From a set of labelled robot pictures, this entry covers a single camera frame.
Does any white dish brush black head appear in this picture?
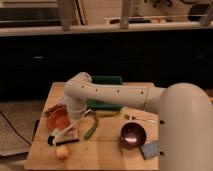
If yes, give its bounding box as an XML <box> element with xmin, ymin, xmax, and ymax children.
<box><xmin>47</xmin><ymin>126</ymin><xmax>72</xmax><ymax>146</ymax></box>

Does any red bowl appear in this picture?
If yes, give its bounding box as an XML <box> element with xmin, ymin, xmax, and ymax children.
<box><xmin>47</xmin><ymin>108</ymin><xmax>70</xmax><ymax>131</ymax></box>

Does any black cable on floor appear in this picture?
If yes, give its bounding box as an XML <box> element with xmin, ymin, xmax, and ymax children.
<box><xmin>0</xmin><ymin>111</ymin><xmax>33</xmax><ymax>146</ymax></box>

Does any dark purple metal bowl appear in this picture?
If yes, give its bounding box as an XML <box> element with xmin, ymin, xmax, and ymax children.
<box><xmin>120</xmin><ymin>122</ymin><xmax>147</xmax><ymax>149</ymax></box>

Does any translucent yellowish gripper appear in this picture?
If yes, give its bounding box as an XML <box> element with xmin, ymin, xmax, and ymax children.
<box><xmin>69</xmin><ymin>109</ymin><xmax>91</xmax><ymax>128</ymax></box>

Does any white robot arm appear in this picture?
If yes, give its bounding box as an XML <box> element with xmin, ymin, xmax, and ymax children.
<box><xmin>64</xmin><ymin>72</ymin><xmax>213</xmax><ymax>171</ymax></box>

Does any brown chain of nuts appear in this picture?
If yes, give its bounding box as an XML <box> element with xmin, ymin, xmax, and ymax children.
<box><xmin>44</xmin><ymin>103</ymin><xmax>70</xmax><ymax>117</ymax></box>

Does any blue sponge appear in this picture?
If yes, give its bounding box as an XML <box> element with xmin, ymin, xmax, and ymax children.
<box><xmin>140</xmin><ymin>140</ymin><xmax>158</xmax><ymax>160</ymax></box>

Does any green plastic tray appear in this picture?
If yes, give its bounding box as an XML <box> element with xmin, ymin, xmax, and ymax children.
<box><xmin>87</xmin><ymin>76</ymin><xmax>123</xmax><ymax>111</ymax></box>

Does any brown wooden block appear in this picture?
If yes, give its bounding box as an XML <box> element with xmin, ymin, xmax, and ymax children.
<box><xmin>53</xmin><ymin>130</ymin><xmax>79</xmax><ymax>146</ymax></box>

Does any green cucumber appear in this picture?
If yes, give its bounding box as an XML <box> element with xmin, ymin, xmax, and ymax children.
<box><xmin>84</xmin><ymin>116</ymin><xmax>99</xmax><ymax>140</ymax></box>

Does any yellow onion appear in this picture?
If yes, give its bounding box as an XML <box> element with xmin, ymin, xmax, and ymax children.
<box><xmin>56</xmin><ymin>145</ymin><xmax>70</xmax><ymax>160</ymax></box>

